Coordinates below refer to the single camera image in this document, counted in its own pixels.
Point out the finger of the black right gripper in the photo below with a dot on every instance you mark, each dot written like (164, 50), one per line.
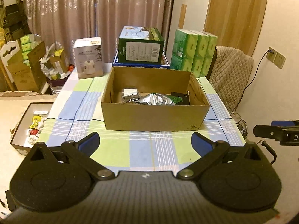
(284, 123)
(268, 131)

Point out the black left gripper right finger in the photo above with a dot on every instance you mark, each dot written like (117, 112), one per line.
(210, 154)

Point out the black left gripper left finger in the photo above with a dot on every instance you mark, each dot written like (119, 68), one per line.
(80, 152)

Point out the checkered tablecloth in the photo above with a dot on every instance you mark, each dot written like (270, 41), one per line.
(135, 136)

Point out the black box in carton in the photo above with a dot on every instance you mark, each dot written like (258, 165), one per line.
(181, 99)

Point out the tray with small items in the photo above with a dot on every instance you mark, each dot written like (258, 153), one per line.
(29, 128)

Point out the quilted beige chair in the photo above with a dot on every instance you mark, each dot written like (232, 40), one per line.
(230, 75)

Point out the brown cardboard box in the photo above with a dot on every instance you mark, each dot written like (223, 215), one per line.
(131, 116)

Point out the foil wrapped white packet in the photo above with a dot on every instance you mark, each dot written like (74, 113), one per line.
(130, 94)

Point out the silver foil bag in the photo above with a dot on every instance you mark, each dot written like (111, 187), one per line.
(156, 99)

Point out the cardboard box at left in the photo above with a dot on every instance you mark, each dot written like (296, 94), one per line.
(28, 77)

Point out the white plastic trash bag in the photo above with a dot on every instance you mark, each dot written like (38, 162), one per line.
(56, 68)

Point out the blue flat box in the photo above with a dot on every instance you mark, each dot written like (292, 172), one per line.
(164, 63)

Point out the green tissue pack bundle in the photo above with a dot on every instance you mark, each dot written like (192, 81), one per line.
(193, 51)

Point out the white humidifier box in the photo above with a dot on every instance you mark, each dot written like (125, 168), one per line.
(88, 57)

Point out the green printed carton box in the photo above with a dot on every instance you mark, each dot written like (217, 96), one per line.
(140, 44)

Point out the beige curtain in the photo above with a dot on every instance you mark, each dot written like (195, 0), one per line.
(64, 21)

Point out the black folded rack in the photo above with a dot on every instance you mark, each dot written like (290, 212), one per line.
(14, 21)

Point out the wall power socket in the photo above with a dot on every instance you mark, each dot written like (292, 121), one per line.
(276, 58)

